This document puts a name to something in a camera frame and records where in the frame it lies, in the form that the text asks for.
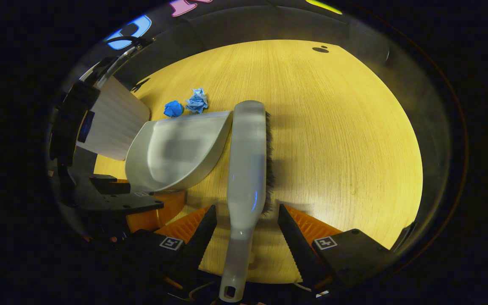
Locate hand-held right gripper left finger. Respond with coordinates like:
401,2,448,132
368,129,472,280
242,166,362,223
128,205,219,297

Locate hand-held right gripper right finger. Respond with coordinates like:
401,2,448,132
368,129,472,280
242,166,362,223
277,204,393,293

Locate white ribbed garbage bin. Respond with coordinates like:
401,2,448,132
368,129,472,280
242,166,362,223
76,75,151,161

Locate white plastic dustpan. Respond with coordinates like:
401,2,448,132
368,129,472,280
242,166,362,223
124,111,233,194

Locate small white broom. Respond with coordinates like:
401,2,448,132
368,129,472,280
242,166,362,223
219,100,275,303

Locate dark blue paper ball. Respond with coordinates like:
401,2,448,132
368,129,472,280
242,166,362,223
163,100,184,118

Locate light blue paper ball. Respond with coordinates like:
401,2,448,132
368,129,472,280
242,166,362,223
185,88,209,114

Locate wooden desktop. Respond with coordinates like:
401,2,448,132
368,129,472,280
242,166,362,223
94,39,423,284

